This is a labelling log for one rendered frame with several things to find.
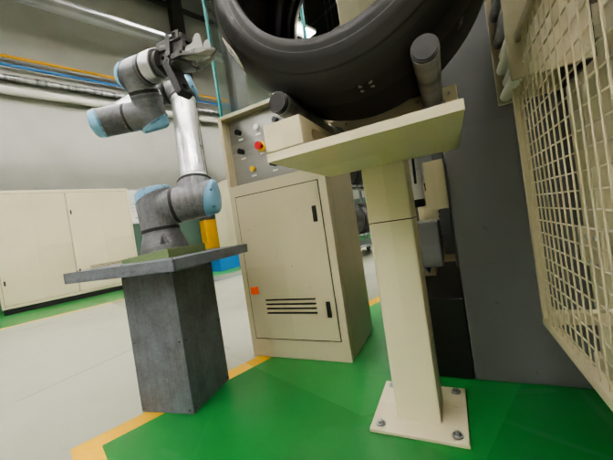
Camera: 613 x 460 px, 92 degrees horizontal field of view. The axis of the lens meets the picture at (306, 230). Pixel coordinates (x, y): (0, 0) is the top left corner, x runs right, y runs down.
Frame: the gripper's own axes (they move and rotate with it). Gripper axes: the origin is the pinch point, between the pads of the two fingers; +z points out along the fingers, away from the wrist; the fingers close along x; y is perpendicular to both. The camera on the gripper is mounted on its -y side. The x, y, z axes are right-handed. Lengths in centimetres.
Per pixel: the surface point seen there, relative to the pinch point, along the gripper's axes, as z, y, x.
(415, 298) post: 48, -70, 26
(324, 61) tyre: 36.8, -16.1, -12.0
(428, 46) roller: 54, -18, -11
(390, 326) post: 41, -80, 26
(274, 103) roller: 25.3, -21.3, -11.3
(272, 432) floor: 6, -114, 11
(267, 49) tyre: 25.0, -11.1, -12.3
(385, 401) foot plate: 38, -109, 33
